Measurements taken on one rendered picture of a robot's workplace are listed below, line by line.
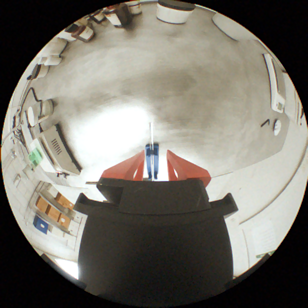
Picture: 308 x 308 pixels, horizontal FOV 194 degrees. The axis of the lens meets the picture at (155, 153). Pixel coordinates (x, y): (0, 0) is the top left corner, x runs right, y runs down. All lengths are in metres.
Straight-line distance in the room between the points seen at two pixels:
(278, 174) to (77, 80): 1.42
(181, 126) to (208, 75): 0.13
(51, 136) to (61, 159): 0.08
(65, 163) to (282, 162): 1.44
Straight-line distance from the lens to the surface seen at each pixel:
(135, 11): 0.30
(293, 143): 1.13
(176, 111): 0.20
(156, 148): 0.21
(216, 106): 0.24
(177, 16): 0.26
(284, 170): 1.19
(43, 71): 0.40
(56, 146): 0.33
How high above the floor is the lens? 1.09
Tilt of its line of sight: 55 degrees down
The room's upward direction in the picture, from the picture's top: 177 degrees clockwise
